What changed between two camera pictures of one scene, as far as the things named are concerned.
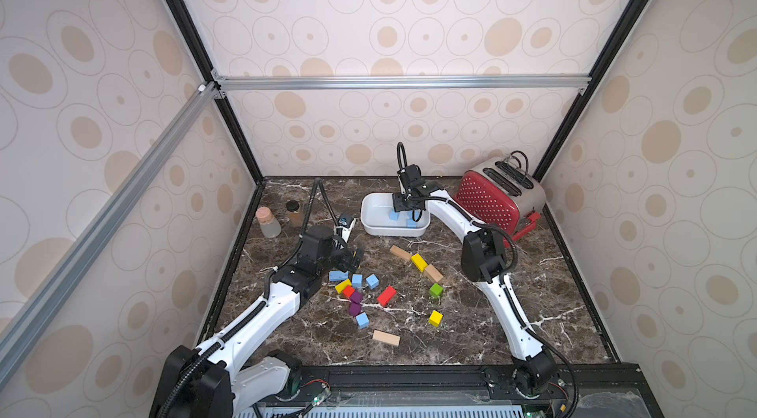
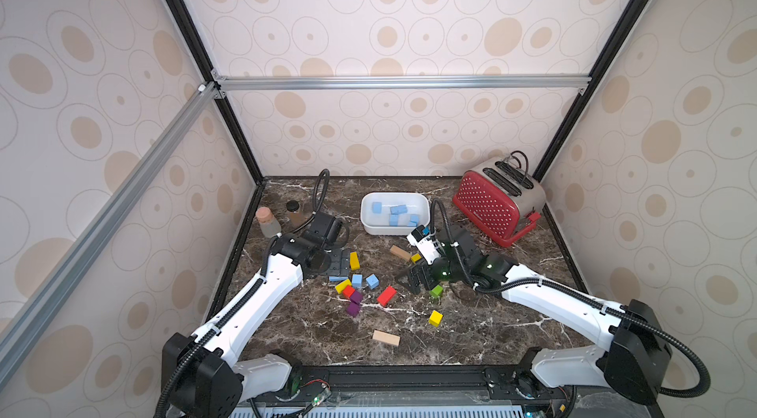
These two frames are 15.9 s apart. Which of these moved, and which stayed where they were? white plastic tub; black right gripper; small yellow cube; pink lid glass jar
Moved: black right gripper
Stayed: pink lid glass jar; white plastic tub; small yellow cube
